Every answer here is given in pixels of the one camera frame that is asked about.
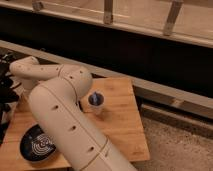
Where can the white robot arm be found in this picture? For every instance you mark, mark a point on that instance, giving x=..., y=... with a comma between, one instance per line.
x=54, y=92

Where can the black ceramic bowl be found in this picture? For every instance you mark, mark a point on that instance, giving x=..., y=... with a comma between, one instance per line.
x=35, y=145

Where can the plastic cup with blue object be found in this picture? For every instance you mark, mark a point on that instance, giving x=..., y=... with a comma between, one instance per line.
x=96, y=101

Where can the wooden board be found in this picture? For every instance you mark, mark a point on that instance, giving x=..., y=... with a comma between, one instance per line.
x=120, y=121

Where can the metal rail frame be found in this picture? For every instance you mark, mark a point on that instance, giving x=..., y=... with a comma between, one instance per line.
x=188, y=21

